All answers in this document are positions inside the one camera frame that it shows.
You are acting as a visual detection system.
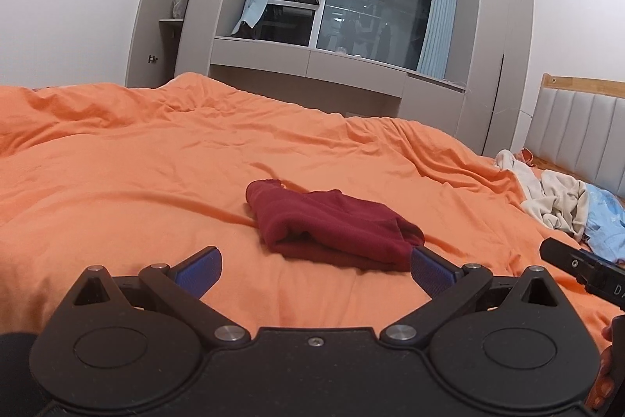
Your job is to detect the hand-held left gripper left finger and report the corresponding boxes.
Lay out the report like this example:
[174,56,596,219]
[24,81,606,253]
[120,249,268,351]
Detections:
[72,245,252,346]

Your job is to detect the cream crumpled clothes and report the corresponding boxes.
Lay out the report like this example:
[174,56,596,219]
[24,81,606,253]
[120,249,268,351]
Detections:
[495,149,593,235]

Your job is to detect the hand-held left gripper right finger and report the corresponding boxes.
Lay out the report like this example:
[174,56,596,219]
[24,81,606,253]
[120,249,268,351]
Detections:
[379,246,558,345]

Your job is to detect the light blue printed cloth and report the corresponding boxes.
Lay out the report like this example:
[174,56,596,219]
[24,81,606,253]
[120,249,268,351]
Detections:
[580,183,625,264]

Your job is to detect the dark red garment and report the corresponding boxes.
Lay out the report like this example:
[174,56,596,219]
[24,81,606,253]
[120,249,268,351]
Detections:
[245,179,425,274]

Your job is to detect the grey built-in wardrobe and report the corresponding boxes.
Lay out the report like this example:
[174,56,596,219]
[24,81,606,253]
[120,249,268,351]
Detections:
[124,0,535,156]

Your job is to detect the orange blanket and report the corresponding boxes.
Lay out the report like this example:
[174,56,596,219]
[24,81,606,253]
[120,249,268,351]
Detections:
[0,72,625,349]

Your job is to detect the grey padded headboard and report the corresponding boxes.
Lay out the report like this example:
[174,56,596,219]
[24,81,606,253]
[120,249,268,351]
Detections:
[525,73,625,199]

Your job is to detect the person's right hand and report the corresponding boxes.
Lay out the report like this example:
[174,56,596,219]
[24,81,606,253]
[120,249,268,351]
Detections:
[592,313,625,410]

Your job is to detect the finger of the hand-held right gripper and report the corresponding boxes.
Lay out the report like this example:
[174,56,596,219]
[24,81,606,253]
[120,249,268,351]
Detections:
[540,237,597,285]

